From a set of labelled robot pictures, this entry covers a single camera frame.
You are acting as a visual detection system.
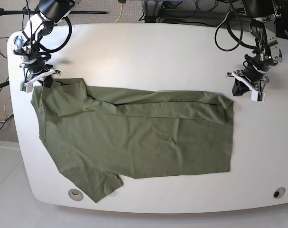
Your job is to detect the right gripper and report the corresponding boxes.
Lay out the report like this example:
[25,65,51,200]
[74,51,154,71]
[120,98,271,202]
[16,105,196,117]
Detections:
[19,62,61,88]

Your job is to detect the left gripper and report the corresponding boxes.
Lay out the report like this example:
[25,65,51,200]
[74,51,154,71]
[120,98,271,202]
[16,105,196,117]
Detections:
[226,66,269,96]

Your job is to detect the olive green T-shirt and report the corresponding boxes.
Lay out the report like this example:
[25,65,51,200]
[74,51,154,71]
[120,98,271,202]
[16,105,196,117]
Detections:
[31,78,234,202]

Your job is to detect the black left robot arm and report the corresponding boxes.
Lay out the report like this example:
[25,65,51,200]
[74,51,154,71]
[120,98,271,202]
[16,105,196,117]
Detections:
[214,0,282,102]

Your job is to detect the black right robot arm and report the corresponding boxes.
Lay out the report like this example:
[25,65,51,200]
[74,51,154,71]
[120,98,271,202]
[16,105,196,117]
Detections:
[11,0,81,93]

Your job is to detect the black tripod stand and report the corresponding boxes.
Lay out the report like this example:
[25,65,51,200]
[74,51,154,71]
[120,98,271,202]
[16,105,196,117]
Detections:
[0,0,108,23]

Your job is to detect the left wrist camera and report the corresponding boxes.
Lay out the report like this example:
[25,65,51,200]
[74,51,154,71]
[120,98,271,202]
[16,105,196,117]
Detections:
[251,90,265,102]

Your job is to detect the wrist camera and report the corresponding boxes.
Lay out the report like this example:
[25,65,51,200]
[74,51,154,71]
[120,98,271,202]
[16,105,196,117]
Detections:
[20,82,33,93]
[251,90,265,102]

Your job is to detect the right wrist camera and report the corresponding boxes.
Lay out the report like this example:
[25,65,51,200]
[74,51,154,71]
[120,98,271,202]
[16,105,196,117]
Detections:
[20,82,33,93]

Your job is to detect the yellow floor cable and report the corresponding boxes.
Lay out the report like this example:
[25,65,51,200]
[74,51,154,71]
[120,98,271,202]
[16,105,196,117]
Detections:
[0,96,13,122]

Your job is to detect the white power cable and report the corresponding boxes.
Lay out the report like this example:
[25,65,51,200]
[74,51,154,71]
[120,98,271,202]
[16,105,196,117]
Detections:
[216,9,232,29]

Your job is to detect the yellow hanging cable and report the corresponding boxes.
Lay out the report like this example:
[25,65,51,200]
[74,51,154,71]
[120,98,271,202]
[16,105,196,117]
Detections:
[114,4,124,24]

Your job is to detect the right table cable grommet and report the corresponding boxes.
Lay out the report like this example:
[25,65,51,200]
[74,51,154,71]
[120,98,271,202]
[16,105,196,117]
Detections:
[273,187,286,199]

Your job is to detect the table cable grommet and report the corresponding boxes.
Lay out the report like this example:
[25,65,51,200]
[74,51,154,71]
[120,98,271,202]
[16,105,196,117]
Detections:
[273,187,286,199]
[68,189,84,201]

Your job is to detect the left table cable grommet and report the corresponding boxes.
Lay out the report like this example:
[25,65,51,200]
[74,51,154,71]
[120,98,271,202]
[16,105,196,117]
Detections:
[68,189,84,201]

